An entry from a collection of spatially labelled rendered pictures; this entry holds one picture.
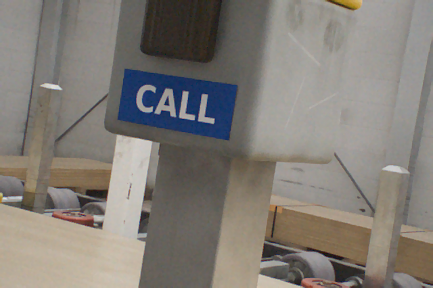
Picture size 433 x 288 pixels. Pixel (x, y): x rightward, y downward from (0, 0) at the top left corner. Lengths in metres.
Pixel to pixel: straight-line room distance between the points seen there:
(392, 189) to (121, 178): 0.48
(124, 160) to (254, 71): 1.30
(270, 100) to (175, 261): 0.08
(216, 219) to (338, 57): 0.08
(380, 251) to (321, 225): 5.38
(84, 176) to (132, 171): 6.96
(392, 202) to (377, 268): 0.11
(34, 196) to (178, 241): 1.59
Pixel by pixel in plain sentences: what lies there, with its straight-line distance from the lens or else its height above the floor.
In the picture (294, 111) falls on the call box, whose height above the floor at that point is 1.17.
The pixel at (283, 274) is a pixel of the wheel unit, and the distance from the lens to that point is 1.93.
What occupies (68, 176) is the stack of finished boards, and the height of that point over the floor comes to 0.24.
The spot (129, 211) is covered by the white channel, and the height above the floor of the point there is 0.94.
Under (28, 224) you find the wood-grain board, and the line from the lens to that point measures 1.61.
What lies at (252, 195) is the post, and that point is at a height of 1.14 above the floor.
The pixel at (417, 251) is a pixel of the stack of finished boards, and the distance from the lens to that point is 6.55.
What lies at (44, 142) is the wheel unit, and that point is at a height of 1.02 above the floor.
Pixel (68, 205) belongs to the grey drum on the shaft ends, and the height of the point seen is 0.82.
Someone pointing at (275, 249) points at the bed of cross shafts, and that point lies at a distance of 2.18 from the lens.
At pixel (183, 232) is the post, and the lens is 0.34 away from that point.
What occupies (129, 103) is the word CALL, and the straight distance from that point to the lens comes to 0.34.
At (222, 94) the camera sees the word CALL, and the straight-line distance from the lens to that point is 0.31.
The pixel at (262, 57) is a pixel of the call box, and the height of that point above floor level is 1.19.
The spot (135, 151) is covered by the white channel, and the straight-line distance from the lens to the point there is 1.60.
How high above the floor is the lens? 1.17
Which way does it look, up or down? 3 degrees down
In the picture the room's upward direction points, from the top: 9 degrees clockwise
